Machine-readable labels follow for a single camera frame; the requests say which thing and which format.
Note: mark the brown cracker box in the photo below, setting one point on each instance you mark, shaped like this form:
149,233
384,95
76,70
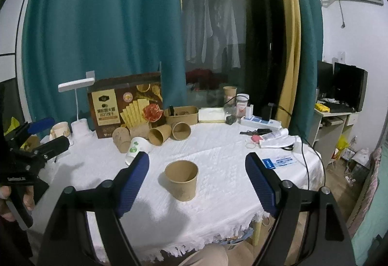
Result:
112,108

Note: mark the white charger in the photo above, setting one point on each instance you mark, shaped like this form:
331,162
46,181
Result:
298,145

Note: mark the brown paper bowl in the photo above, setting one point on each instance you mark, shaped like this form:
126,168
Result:
185,117

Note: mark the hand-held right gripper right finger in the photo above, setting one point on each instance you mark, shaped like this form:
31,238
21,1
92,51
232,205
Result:
261,185

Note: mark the yellow plastic bag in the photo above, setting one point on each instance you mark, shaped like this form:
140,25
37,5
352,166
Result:
342,144

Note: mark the yellow object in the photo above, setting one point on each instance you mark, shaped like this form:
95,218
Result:
322,107

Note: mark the glass jar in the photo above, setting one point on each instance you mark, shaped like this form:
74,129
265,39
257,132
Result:
242,105

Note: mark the white tissue pack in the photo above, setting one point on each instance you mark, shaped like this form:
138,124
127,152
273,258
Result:
211,115

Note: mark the wide teal curtain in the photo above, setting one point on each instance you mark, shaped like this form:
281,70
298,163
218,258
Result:
100,11

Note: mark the pink and teal bedding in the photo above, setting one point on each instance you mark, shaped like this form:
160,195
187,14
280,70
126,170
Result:
372,208

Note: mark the narrow teal curtain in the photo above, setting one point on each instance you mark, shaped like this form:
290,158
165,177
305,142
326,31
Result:
307,41

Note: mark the small black object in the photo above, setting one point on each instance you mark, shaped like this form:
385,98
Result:
231,119

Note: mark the wooden table leg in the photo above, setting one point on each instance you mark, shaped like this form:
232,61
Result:
257,232

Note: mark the white desk lamp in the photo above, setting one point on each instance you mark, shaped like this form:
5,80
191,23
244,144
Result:
75,84

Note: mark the black monitor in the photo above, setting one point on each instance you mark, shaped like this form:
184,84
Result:
350,87

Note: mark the small pink object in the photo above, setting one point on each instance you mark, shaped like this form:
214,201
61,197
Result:
257,138

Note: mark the white cup with green print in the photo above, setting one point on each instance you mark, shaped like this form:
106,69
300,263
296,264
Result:
137,149

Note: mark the black computer tower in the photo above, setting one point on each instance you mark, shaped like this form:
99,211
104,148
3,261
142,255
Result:
324,78

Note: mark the brown paper cup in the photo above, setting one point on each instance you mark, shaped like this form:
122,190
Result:
159,135
122,140
140,130
182,181
181,131
229,93

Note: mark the patterned cream cup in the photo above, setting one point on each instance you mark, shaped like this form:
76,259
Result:
60,132

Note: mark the blue and white card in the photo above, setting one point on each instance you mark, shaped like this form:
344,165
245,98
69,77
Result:
279,162

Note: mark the rubber band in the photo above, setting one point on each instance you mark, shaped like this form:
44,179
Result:
250,145

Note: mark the white power strip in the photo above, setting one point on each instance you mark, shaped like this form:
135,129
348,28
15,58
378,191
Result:
260,123

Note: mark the white tablecloth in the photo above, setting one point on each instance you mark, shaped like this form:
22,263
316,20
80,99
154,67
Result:
212,217

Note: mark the person's left hand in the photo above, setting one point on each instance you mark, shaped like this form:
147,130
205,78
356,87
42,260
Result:
30,199

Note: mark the yellow curtain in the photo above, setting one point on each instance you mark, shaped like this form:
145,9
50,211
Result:
292,41

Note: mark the black power adapter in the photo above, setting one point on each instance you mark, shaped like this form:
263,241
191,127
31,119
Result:
268,113

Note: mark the white papers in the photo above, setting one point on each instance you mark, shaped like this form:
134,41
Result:
277,142

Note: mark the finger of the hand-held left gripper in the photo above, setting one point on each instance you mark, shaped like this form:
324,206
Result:
41,124
53,146

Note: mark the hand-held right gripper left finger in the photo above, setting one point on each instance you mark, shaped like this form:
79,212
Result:
133,185

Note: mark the small white bottle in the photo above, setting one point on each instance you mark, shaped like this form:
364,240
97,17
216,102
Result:
249,110

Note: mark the white computer desk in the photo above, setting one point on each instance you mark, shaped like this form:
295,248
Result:
321,129

